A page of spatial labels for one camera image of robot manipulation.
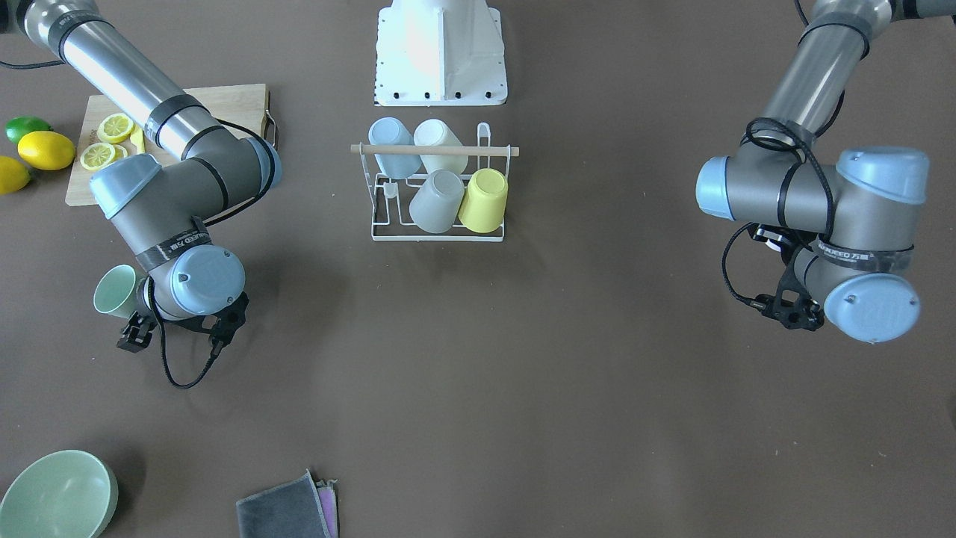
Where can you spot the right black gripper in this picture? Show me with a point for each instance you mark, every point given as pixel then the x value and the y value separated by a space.
pixel 134 334

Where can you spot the mint green plastic cup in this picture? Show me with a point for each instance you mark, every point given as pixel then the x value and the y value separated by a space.
pixel 116 292

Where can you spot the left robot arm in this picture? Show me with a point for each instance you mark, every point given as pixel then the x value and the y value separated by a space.
pixel 844 232

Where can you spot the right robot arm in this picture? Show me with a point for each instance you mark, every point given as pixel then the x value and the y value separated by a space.
pixel 162 212

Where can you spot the grey plastic cup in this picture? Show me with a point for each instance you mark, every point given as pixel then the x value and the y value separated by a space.
pixel 436 204

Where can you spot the cream white plastic cup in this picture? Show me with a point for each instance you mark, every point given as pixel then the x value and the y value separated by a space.
pixel 435 132

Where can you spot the yellow plastic cup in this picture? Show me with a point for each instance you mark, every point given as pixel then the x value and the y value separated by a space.
pixel 484 204

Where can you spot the grey folded cloth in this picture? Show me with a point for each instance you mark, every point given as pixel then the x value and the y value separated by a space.
pixel 301 508

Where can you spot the lemon slice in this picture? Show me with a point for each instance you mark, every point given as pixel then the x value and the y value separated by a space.
pixel 115 128
pixel 98 155

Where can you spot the wooden cutting board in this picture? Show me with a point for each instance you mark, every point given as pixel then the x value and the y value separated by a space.
pixel 244 104

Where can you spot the green ceramic bowl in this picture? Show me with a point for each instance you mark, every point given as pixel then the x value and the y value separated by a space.
pixel 70 493

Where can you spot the yellow lemon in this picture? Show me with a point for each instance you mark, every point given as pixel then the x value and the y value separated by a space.
pixel 46 150
pixel 13 175

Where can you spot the green lime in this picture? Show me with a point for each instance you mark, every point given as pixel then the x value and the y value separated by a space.
pixel 21 126

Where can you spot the white wire cup rack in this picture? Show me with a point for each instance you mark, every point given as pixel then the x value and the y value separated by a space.
pixel 393 173

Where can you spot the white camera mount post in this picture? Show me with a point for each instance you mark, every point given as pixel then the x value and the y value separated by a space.
pixel 440 53

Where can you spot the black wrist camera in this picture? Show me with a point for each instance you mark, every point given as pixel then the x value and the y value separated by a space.
pixel 792 306

